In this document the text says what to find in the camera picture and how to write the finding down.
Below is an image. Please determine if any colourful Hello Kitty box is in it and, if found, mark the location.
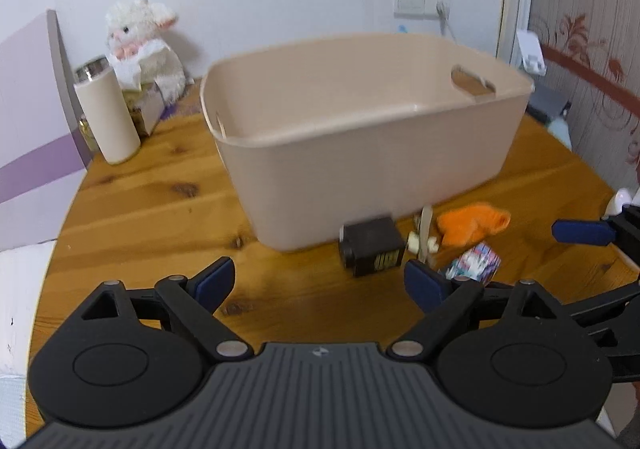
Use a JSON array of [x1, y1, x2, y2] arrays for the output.
[[445, 242, 501, 284]]

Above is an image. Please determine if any black servo motor box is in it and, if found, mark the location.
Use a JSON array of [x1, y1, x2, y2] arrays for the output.
[[338, 215, 406, 277]]

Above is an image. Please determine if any orange sock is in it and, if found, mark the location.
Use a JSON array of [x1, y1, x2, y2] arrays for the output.
[[436, 202, 511, 247]]

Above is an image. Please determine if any light blue towel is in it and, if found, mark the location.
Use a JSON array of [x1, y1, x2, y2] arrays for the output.
[[547, 118, 573, 151]]

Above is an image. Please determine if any grey tablet device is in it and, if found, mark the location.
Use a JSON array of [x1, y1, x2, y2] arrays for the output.
[[526, 83, 572, 125]]

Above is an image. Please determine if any white bed sheet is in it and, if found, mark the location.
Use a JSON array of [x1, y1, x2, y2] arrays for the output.
[[1, 240, 56, 448]]

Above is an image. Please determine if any cream thermos bottle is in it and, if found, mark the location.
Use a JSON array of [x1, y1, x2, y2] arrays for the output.
[[74, 56, 141, 164]]

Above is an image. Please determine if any white phone stand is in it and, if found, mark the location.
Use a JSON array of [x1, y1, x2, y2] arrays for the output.
[[516, 30, 547, 76]]

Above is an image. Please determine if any tissue box with tissues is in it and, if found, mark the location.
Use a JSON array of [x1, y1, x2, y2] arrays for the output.
[[107, 39, 168, 137]]

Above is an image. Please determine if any beige plastic storage bin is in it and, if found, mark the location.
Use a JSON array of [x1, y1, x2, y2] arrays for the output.
[[200, 33, 533, 251]]

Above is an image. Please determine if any lilac headboard panel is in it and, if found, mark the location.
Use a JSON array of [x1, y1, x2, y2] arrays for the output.
[[1, 10, 91, 250]]

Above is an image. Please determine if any white plush lamb toy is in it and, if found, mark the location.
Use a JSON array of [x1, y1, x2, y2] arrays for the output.
[[105, 0, 186, 106]]

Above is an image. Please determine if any white power plug cable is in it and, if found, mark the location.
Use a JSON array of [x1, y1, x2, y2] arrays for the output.
[[435, 0, 459, 43]]

